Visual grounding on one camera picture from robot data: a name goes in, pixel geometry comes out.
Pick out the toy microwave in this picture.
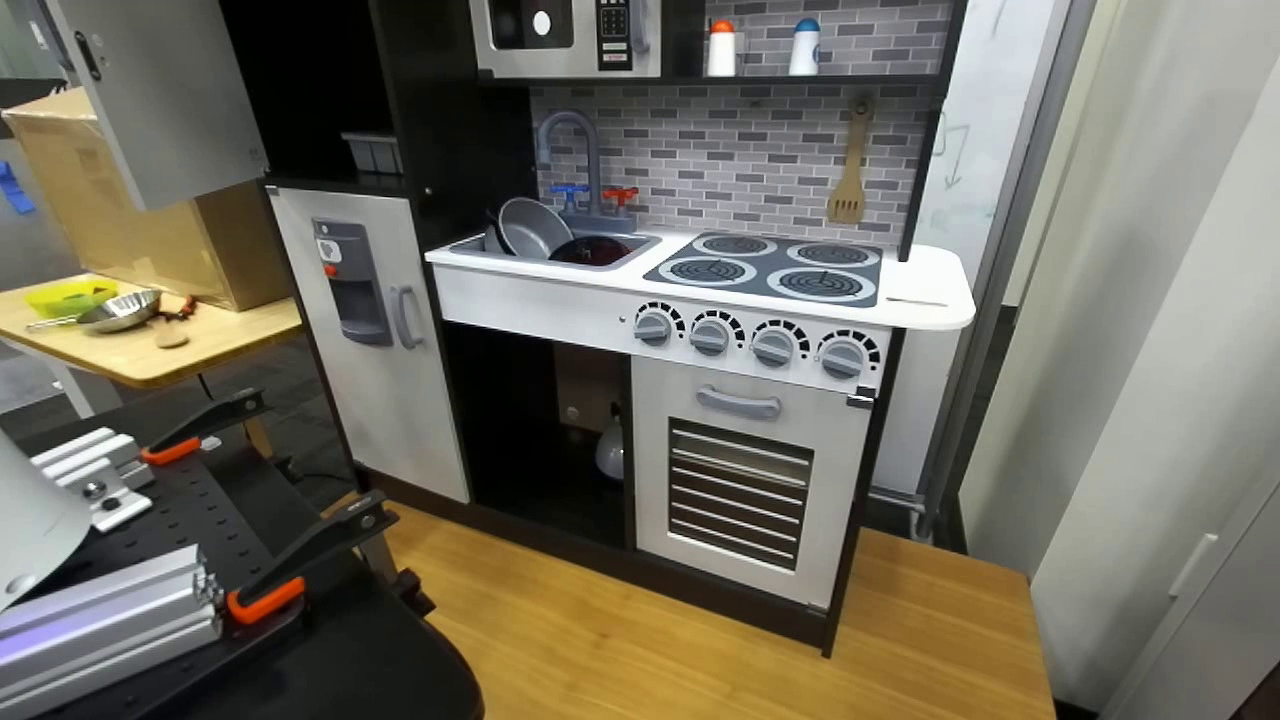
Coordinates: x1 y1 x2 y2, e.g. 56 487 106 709
466 0 665 84

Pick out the white toy oven door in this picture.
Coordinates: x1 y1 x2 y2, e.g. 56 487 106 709
627 350 879 617

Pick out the white fridge door with dispenser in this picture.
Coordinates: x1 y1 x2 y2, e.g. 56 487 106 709
263 179 477 507

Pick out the white door with notes panel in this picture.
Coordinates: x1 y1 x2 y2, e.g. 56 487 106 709
35 0 275 217

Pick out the grey stove knob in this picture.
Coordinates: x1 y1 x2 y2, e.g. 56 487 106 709
813 323 884 389
745 315 813 376
685 306 749 365
627 298 687 356

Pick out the dark red bowl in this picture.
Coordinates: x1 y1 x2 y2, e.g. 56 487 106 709
549 231 636 268

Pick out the grey toy faucet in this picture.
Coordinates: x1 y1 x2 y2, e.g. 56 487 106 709
531 109 610 226

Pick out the grey brick backsplash panel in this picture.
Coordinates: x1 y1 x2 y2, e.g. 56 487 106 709
526 0 957 257

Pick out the wooden spatula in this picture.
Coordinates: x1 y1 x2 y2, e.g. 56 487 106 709
822 93 884 226

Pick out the black toy kitchen cabinet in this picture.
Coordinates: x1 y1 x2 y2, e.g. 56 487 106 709
216 0 975 658

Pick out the white bottle orange cap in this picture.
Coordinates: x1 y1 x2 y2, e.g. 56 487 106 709
702 12 745 80

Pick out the white bottle blue cap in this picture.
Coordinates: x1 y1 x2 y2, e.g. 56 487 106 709
785 12 822 80

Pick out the black clamp with orange grip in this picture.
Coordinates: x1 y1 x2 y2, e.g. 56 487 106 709
221 487 403 635
136 383 267 472

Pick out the white board panel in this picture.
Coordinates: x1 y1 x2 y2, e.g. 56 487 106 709
872 0 1075 517

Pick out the brown toy food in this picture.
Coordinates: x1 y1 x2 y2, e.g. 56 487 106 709
153 288 202 323

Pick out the light wooden side table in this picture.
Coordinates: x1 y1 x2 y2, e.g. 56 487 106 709
0 271 306 397

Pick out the large cardboard box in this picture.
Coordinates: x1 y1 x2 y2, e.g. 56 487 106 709
4 84 301 315

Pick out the metal bowl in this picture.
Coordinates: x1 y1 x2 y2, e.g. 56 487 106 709
75 283 169 336

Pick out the white lab cabinet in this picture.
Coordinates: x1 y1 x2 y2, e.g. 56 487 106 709
957 0 1280 720

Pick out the green yellow toy food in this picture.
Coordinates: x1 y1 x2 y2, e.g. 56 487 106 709
25 271 125 323

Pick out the long aluminium extrusion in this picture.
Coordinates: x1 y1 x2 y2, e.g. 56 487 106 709
0 540 226 720

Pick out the blue object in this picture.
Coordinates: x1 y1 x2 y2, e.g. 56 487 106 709
0 154 39 219

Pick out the grey wire basket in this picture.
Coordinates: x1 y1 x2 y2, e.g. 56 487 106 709
338 126 408 179

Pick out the small aluminium bracket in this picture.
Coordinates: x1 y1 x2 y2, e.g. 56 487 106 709
25 425 158 531

